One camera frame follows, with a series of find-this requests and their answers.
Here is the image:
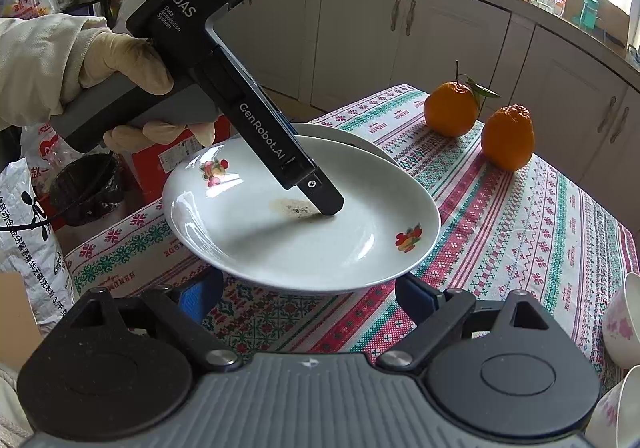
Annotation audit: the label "teal drinking bottle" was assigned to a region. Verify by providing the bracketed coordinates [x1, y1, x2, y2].
[579, 0, 600, 29]

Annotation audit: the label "person's left forearm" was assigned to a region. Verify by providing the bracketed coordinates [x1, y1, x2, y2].
[0, 12, 113, 131]

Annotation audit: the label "black trash bin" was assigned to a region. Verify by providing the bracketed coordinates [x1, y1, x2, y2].
[48, 153, 125, 227]

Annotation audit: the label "cream jacket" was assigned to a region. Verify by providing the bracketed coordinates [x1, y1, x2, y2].
[0, 360, 32, 448]

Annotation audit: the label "patterned red green tablecloth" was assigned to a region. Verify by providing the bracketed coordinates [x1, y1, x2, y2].
[65, 84, 640, 399]

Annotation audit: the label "brown cardboard box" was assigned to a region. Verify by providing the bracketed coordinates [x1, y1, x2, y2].
[0, 272, 45, 365]

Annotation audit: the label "stained white fruit-print plate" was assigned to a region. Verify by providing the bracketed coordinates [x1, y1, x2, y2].
[162, 135, 442, 297]

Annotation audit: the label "brown cardboard sheet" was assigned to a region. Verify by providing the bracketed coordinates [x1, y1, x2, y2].
[565, 0, 632, 49]

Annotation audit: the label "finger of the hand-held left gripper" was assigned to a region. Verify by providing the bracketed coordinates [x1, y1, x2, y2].
[299, 171, 347, 217]

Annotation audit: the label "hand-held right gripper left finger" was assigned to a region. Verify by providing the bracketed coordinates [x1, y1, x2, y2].
[70, 270, 243, 371]

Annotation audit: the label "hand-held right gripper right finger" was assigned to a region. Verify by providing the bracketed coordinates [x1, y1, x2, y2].
[376, 273, 551, 371]

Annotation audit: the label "white printed rice sack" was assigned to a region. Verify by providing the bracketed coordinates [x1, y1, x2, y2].
[0, 159, 77, 329]

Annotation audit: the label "orange with green leaf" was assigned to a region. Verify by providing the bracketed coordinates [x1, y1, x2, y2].
[424, 60, 501, 138]

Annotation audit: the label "white kitchen cabinets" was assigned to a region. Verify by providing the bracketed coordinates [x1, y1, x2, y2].
[260, 0, 640, 199]

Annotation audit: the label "white plate with fruit print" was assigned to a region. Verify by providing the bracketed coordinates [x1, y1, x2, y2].
[295, 123, 396, 163]

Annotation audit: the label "person's left hand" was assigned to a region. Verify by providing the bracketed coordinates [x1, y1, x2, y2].
[75, 30, 217, 149]

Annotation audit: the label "white bowl with pink flowers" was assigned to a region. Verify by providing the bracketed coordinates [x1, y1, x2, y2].
[584, 365, 640, 448]
[602, 272, 640, 370]

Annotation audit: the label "red carton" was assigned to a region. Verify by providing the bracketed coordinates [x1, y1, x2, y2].
[131, 125, 217, 209]

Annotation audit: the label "leafless orange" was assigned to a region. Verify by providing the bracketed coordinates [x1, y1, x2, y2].
[481, 104, 535, 173]

